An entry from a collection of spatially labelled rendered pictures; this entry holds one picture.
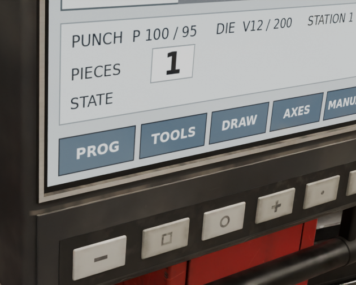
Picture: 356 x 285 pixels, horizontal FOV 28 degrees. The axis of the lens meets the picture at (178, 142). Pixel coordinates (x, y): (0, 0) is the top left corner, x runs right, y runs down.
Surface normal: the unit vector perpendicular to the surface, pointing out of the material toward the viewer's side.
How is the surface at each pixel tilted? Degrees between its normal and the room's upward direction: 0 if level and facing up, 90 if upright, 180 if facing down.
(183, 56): 90
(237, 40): 90
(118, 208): 90
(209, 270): 90
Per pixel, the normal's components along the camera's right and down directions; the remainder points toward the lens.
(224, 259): 0.47, 0.35
